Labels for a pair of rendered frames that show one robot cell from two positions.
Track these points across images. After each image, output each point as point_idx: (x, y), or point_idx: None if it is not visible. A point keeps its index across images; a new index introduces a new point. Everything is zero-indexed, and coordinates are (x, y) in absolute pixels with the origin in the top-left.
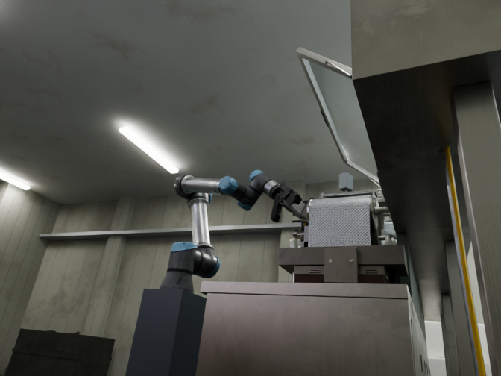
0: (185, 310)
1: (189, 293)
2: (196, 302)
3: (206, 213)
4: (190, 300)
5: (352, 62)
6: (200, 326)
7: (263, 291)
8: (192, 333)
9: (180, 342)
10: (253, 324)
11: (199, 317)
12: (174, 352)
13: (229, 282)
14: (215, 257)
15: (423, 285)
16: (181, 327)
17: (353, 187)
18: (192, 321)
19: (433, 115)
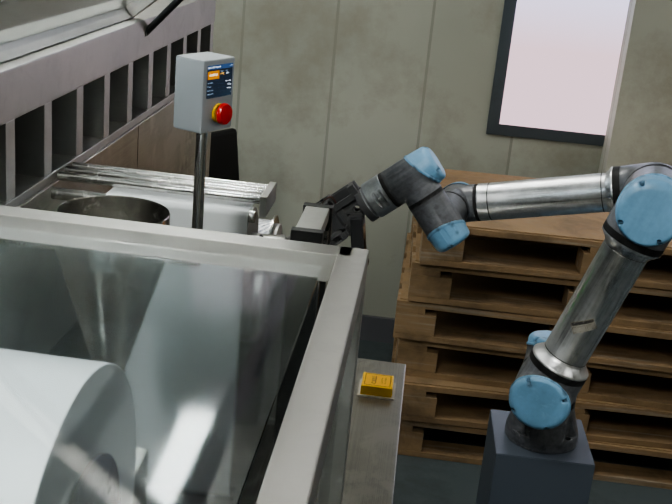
0: (486, 447)
1: (491, 421)
2: (491, 447)
3: (592, 265)
4: (490, 435)
5: (209, 162)
6: (487, 500)
7: None
8: (483, 500)
9: (479, 495)
10: None
11: (489, 480)
12: (476, 503)
13: (359, 358)
14: (519, 375)
15: None
16: (482, 471)
17: (174, 111)
18: (486, 478)
19: None
